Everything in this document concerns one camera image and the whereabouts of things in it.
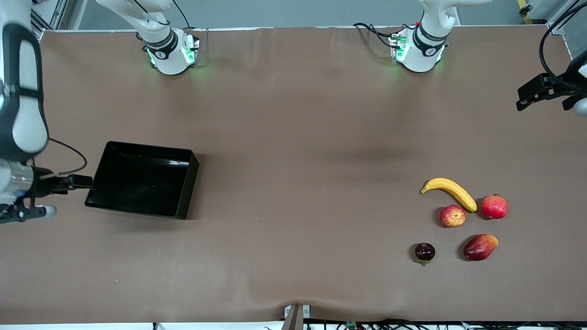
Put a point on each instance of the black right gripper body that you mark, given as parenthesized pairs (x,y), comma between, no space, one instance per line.
(42,187)

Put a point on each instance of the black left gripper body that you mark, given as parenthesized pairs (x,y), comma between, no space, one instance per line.
(557,88)

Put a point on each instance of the black plastic box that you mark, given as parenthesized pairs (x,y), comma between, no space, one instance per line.
(142,188)

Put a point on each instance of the yellow banana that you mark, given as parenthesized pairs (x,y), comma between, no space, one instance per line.
(451,188)

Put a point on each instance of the red yellow apple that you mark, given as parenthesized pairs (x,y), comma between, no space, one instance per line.
(453,216)

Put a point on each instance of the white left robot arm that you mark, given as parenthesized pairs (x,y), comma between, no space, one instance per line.
(426,46)

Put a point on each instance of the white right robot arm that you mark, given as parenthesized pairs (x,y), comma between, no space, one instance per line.
(23,114)

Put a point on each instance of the red pomegranate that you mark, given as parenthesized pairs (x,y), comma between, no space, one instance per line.
(494,207)

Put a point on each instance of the red mango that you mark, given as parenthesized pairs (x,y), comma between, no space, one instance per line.
(479,248)

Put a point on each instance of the dark purple mangosteen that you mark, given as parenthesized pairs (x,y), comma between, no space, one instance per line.
(424,252)

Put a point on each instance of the brown table cover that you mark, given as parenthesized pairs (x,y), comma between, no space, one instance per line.
(293,256)

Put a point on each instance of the aluminium frame profile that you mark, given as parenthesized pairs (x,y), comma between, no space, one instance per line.
(534,9)
(55,13)

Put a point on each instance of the grey table clamp bracket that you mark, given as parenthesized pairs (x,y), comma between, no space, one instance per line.
(296,316)

